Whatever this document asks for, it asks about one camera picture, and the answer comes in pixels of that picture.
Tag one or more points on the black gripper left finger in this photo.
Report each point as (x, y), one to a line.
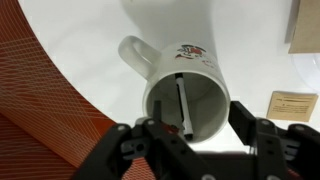
(133, 156)

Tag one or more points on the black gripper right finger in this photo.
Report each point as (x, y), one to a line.
(266, 143)

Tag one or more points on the small brown paper packet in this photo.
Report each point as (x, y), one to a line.
(291, 106)

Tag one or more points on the white mug with cartoon print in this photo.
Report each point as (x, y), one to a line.
(206, 100)

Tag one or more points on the orange patterned sofa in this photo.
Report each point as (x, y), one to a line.
(40, 100)

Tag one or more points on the brown paper napkin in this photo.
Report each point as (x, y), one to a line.
(306, 30)

